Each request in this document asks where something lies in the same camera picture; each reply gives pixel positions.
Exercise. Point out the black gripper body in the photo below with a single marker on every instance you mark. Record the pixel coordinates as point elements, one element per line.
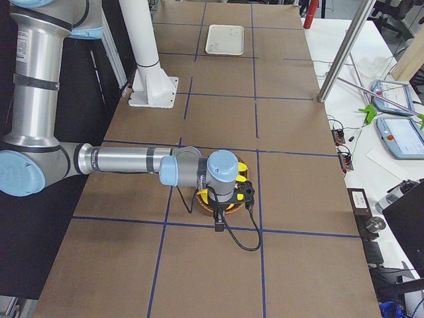
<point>220,207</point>

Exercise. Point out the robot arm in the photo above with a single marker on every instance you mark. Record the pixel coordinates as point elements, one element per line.
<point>34,158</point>

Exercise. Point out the wicker fruit basket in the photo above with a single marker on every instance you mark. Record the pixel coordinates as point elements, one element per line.
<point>219,173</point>

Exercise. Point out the black orange connector box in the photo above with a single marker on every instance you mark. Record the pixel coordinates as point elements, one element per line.
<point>345,160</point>
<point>338,136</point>

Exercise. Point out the black label box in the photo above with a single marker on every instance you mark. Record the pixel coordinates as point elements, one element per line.
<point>359,201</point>

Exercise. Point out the steel calibration weight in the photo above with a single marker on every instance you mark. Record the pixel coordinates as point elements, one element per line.
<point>375,224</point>

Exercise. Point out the white bear tray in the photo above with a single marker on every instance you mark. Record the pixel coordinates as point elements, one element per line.
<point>225,40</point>

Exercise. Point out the black monitor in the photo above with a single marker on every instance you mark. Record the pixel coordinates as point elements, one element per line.
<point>402,208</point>

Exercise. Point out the near teach pendant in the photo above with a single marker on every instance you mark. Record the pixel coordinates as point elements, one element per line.
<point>402,137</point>

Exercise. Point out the teach pendant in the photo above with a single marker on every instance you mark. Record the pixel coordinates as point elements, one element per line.
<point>395,91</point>
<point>402,137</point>

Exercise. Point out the far teach pendant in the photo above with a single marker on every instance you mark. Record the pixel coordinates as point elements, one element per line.
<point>395,91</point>

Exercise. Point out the red fire extinguisher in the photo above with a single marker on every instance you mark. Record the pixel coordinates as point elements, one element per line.
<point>312,8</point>

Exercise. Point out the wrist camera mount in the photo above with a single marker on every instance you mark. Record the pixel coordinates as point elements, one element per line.
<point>245,194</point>

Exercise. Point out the aluminium frame post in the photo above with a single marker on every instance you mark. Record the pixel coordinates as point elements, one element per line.
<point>349,39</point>

